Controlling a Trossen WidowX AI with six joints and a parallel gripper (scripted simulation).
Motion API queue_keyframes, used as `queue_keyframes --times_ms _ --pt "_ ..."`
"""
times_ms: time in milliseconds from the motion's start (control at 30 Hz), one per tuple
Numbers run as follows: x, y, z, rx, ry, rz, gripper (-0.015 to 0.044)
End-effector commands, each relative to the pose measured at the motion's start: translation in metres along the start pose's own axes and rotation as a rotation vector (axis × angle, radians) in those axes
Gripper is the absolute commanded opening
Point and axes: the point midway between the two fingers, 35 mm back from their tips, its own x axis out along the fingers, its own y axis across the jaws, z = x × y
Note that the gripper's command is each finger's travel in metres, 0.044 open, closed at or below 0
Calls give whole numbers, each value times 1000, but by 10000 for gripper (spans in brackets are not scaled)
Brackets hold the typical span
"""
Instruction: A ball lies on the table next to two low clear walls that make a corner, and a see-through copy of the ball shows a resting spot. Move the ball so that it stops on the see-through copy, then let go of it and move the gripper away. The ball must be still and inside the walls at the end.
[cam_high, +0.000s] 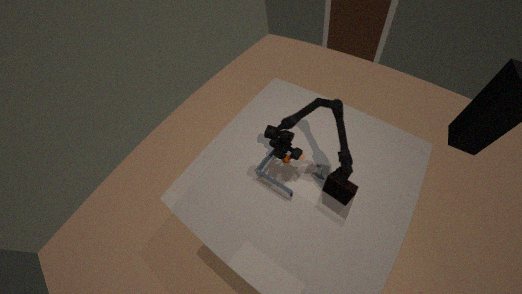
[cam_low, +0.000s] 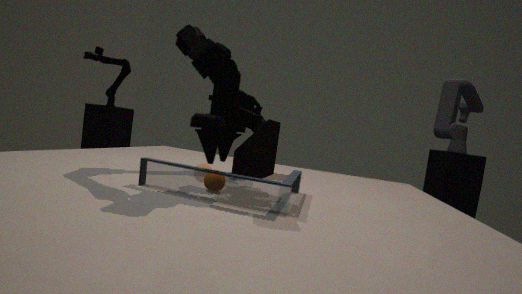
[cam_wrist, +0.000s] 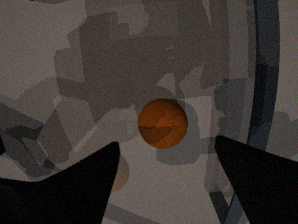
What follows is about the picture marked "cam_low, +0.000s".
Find low clear corner walls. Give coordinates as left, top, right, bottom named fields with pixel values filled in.
left=140, top=159, right=301, bottom=218

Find see-through brown ball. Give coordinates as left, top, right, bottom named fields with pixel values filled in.
left=197, top=164, right=213, bottom=170

